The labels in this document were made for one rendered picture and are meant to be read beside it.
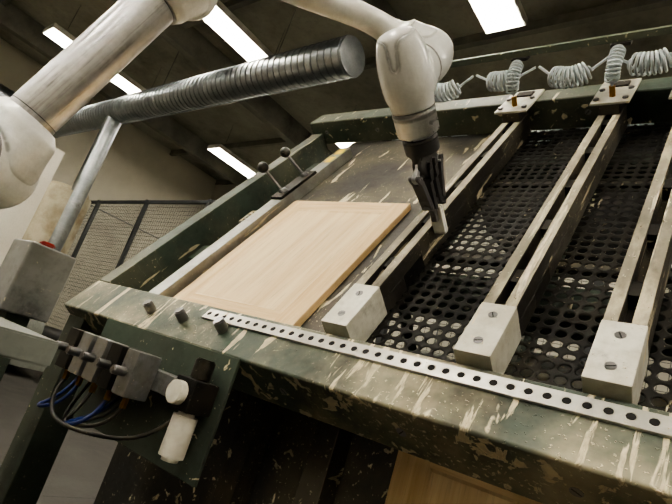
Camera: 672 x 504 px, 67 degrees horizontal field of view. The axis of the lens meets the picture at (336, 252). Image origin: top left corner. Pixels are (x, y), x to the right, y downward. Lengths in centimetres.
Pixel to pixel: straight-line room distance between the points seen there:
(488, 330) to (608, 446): 24
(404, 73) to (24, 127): 73
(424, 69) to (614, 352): 59
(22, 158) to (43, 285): 43
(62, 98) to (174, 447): 72
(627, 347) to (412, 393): 31
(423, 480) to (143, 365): 58
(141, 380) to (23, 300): 48
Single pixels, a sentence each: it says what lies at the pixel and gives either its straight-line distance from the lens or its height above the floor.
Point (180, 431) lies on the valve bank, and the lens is 102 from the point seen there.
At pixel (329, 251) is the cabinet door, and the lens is 133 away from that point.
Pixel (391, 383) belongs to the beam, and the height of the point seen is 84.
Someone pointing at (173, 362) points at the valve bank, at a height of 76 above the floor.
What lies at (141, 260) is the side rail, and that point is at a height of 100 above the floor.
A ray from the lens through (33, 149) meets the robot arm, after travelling 118.
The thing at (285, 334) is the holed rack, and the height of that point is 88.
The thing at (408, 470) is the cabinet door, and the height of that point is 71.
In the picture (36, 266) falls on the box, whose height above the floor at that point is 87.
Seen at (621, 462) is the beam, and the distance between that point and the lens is 73.
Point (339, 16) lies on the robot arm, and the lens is 118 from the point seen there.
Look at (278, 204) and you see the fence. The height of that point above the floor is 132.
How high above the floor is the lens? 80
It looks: 15 degrees up
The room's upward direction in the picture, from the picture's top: 18 degrees clockwise
